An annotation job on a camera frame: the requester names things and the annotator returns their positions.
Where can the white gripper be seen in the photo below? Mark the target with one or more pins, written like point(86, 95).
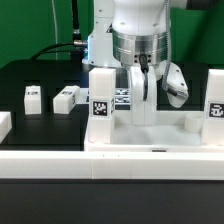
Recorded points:
point(144, 90)

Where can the white desk top tray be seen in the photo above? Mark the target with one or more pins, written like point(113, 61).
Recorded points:
point(174, 131)

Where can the marker tag sheet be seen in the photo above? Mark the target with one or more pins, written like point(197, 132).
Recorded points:
point(122, 96)

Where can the left white barrier block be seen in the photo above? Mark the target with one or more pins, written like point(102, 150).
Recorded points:
point(5, 124)

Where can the white front rail barrier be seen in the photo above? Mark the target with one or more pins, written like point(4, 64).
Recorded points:
point(107, 165)

